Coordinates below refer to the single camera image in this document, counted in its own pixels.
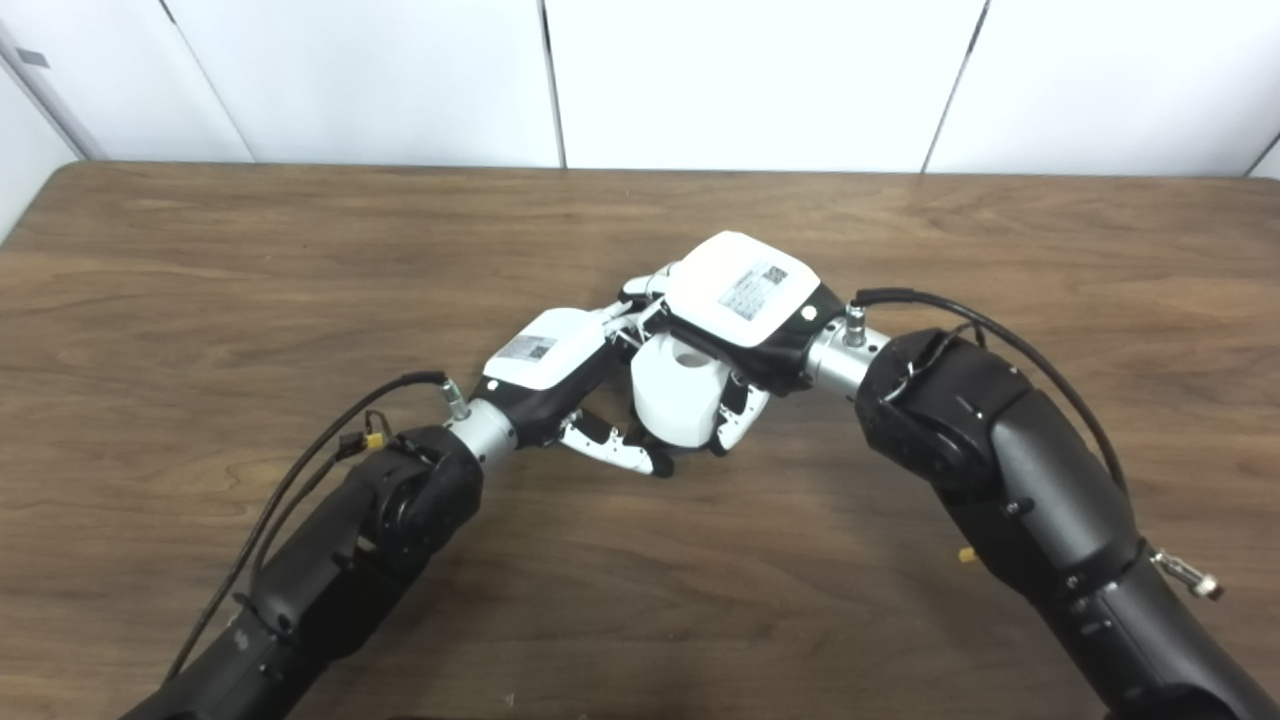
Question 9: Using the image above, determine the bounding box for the round white cylinder piece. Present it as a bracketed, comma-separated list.
[631, 334, 729, 449]

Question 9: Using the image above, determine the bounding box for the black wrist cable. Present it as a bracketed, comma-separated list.
[165, 371, 469, 683]
[845, 288, 1131, 496]

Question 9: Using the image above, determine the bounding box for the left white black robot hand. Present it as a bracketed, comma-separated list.
[470, 298, 677, 478]

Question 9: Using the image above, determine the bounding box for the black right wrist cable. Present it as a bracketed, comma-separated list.
[845, 288, 1131, 496]

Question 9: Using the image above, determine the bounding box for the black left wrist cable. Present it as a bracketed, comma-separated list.
[165, 371, 469, 683]

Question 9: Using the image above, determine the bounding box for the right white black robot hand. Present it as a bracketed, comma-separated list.
[618, 231, 847, 458]

